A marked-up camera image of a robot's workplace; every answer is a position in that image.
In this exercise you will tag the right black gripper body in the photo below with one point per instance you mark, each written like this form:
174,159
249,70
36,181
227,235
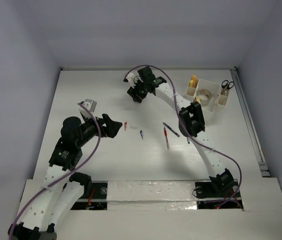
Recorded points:
140,89

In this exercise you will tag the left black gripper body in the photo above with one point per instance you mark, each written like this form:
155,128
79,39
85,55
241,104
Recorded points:
90,129

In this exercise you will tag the yellow highlighter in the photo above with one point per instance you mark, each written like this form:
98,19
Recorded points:
194,81

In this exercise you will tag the beige masking tape roll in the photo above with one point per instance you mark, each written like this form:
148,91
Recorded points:
197,99

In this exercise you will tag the black scissors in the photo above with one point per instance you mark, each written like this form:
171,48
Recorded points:
226,85

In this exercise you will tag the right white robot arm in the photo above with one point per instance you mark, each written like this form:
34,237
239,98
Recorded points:
190,117

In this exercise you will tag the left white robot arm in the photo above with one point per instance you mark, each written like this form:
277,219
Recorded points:
63,185

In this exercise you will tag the purple pen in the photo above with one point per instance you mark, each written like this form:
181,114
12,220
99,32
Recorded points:
170,129

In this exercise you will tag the red pen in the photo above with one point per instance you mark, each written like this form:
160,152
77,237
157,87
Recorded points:
166,138

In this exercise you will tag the white desk organizer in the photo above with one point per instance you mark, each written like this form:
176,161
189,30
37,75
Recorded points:
212,96

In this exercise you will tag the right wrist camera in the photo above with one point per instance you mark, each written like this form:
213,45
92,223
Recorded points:
131,78

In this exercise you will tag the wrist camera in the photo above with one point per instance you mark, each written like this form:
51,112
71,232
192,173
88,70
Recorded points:
131,78
88,104

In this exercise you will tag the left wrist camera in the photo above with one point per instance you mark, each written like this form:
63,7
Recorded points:
88,104

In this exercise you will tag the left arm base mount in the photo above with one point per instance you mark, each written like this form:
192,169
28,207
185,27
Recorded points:
95,200

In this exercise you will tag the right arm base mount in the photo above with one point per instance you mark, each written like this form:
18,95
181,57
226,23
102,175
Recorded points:
208,199

